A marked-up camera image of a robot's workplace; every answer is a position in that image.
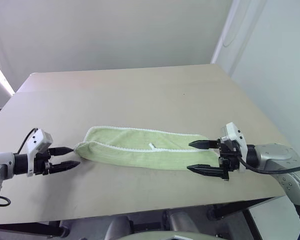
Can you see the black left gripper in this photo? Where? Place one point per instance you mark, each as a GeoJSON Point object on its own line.
{"type": "Point", "coordinates": [41, 163]}

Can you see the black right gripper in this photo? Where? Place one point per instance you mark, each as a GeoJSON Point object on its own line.
{"type": "Point", "coordinates": [228, 157]}

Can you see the light green towel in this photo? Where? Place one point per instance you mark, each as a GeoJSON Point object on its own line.
{"type": "Point", "coordinates": [140, 160]}

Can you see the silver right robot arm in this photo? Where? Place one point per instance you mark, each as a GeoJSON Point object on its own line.
{"type": "Point", "coordinates": [277, 156]}

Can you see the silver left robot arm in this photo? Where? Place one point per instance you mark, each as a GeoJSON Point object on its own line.
{"type": "Point", "coordinates": [0, 160]}

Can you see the grey rounded shape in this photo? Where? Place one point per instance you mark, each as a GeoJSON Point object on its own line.
{"type": "Point", "coordinates": [117, 227]}

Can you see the pale grey robot torso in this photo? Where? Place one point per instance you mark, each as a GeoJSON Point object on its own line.
{"type": "Point", "coordinates": [152, 236]}

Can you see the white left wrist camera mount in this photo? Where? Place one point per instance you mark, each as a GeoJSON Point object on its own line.
{"type": "Point", "coordinates": [33, 142]}

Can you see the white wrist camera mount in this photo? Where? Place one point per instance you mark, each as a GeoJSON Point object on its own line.
{"type": "Point", "coordinates": [33, 142]}
{"type": "Point", "coordinates": [233, 133]}

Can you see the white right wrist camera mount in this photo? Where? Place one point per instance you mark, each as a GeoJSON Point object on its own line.
{"type": "Point", "coordinates": [233, 133]}

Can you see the black table frame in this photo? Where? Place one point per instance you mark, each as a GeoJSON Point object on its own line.
{"type": "Point", "coordinates": [240, 205]}

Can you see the white wall corner post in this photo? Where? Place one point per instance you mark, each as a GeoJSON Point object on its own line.
{"type": "Point", "coordinates": [230, 37]}

